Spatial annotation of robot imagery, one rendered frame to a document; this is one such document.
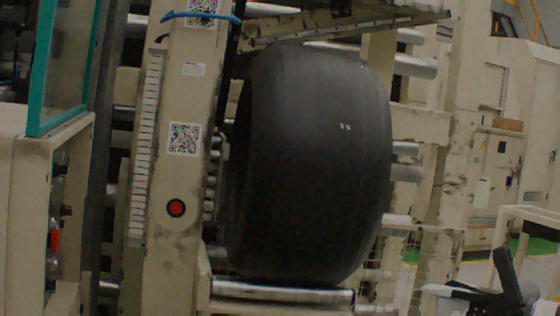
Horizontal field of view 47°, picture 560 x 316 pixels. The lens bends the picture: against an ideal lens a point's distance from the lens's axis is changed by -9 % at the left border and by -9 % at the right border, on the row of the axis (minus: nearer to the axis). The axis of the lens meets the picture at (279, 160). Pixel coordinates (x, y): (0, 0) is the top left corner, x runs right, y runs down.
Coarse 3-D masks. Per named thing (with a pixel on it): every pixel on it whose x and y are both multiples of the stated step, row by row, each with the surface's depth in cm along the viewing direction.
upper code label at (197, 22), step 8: (192, 0) 152; (200, 0) 153; (208, 0) 153; (216, 0) 153; (192, 8) 153; (200, 8) 153; (208, 8) 153; (216, 8) 153; (184, 24) 153; (192, 24) 153; (200, 24) 153; (208, 24) 154; (216, 24) 154
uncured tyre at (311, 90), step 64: (256, 64) 159; (320, 64) 152; (256, 128) 146; (320, 128) 142; (384, 128) 147; (256, 192) 143; (320, 192) 142; (384, 192) 147; (256, 256) 149; (320, 256) 149
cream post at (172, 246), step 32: (224, 0) 153; (192, 32) 153; (224, 32) 155; (192, 96) 155; (160, 128) 155; (160, 160) 156; (192, 160) 157; (160, 192) 157; (192, 192) 158; (160, 224) 158; (192, 224) 159; (160, 256) 159; (192, 256) 160; (160, 288) 160; (192, 288) 161
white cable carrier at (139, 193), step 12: (156, 48) 154; (156, 60) 154; (156, 72) 154; (144, 96) 155; (156, 96) 155; (144, 108) 155; (144, 120) 155; (144, 132) 158; (144, 144) 156; (144, 156) 156; (144, 168) 158; (144, 180) 158; (132, 192) 157; (144, 192) 158; (132, 204) 158; (144, 204) 158; (132, 216) 158; (132, 228) 158
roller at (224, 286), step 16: (224, 288) 155; (240, 288) 155; (256, 288) 156; (272, 288) 157; (288, 288) 158; (304, 288) 158; (320, 288) 159; (336, 288) 160; (352, 288) 161; (336, 304) 160; (352, 304) 161
